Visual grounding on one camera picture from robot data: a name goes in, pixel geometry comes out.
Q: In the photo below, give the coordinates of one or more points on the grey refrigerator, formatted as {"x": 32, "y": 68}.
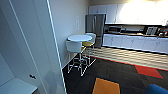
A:
{"x": 95, "y": 28}

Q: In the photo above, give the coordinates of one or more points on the white round table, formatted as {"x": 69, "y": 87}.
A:
{"x": 79, "y": 37}

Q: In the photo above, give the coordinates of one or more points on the white upper cabinet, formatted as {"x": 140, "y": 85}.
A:
{"x": 133, "y": 13}

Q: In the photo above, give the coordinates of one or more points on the grey microwave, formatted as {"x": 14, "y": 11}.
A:
{"x": 115, "y": 29}

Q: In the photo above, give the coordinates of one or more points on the yellow round stool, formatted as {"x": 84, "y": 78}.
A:
{"x": 88, "y": 44}

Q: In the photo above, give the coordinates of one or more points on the white kitchen counter cabinets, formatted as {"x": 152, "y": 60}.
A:
{"x": 136, "y": 42}

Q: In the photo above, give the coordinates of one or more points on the white shelf box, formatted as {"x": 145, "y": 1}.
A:
{"x": 16, "y": 87}

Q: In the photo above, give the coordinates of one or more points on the white wall switch plate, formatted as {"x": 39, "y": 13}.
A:
{"x": 78, "y": 22}

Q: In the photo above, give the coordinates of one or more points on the small black fitting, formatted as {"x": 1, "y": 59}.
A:
{"x": 32, "y": 76}

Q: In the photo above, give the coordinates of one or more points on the small countertop appliance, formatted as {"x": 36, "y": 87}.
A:
{"x": 151, "y": 30}

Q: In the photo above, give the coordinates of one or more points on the white round stool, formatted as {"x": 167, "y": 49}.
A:
{"x": 91, "y": 35}

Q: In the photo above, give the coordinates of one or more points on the white wardrobe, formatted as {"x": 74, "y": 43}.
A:
{"x": 13, "y": 50}

